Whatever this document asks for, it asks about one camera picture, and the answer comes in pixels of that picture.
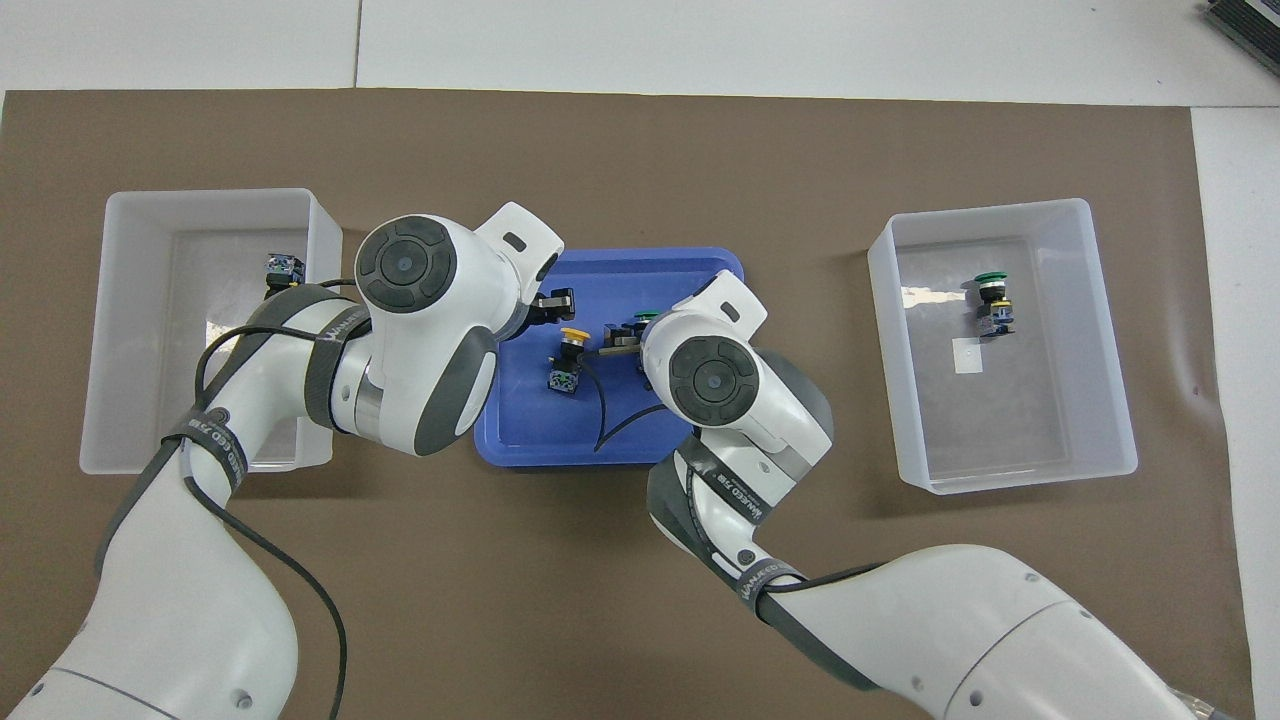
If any yellow push button switch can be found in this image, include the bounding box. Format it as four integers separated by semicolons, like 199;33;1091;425
546;326;593;394
262;252;307;301

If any blue plastic tray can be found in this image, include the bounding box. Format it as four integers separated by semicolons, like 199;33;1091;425
473;247;746;468

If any brown paper mat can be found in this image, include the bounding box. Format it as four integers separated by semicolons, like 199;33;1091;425
0;88;1251;720

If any translucent white plastic box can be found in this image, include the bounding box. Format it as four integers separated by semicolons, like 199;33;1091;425
867;197;1140;496
79;188;344;476

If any black ribbed device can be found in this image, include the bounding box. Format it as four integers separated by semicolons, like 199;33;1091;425
1200;0;1280;51

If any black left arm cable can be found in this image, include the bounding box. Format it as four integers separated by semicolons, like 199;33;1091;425
185;278;351;720

